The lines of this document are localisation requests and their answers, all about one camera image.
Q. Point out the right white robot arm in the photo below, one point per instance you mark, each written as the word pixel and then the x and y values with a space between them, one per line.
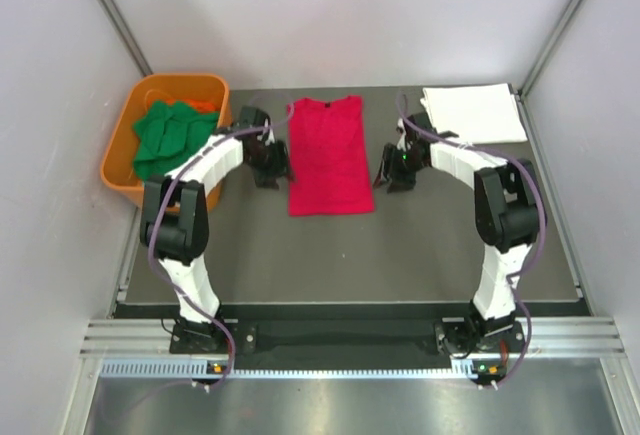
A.
pixel 509 217

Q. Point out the folded white t shirt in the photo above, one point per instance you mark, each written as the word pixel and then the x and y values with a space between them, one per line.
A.
pixel 482 114

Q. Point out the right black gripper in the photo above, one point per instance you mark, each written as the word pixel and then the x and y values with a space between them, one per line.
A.
pixel 388 170

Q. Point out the orange plastic bin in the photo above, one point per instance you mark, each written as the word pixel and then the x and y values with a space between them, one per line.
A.
pixel 117 171

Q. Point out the red polo shirt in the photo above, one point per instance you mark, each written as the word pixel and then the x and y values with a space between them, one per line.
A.
pixel 328 156

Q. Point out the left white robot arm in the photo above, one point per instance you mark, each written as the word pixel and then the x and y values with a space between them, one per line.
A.
pixel 174 224

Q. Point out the grey slotted cable duct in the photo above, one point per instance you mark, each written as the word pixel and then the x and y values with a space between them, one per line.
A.
pixel 203 369

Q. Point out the orange t shirt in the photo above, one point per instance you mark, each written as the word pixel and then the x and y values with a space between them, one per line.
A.
pixel 197 105

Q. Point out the green t shirt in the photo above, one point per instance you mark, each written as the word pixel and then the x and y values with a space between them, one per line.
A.
pixel 168 136

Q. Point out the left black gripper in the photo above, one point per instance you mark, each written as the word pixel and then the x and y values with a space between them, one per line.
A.
pixel 279 168

